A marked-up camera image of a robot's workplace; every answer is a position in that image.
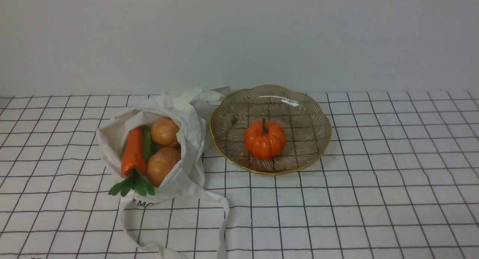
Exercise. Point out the green toy vegetable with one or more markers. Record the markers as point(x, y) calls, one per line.
point(149, 146)

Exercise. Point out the small orange pumpkin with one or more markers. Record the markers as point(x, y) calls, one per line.
point(265, 139)

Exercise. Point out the white grid tablecloth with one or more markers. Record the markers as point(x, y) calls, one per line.
point(399, 181)

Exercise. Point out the white cloth tote bag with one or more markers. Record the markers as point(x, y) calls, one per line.
point(190, 112)

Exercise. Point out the orange toy carrot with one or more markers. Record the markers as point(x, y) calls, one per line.
point(133, 167)

